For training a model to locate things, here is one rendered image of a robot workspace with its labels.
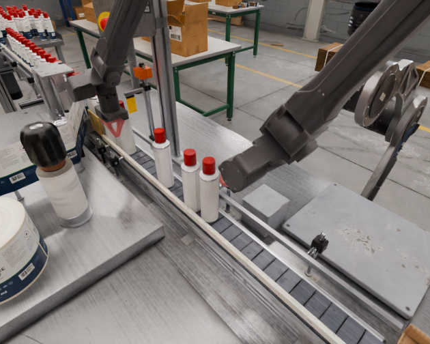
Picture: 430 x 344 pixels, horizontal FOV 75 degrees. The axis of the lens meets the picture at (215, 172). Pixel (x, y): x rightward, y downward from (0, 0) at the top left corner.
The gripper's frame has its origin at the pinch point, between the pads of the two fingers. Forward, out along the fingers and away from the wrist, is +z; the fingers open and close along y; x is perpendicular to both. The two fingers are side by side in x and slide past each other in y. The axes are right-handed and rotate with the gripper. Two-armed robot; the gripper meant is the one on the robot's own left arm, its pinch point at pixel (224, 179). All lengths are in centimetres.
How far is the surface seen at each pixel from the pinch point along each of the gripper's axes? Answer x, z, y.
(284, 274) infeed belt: 26.9, 1.6, -1.6
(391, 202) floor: 81, 70, -164
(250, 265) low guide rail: 20.1, 2.8, 4.5
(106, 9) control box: -57, 11, -3
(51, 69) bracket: -67, 48, 8
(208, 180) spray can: -1.9, 5.2, 0.7
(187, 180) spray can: -4.9, 12.0, 2.4
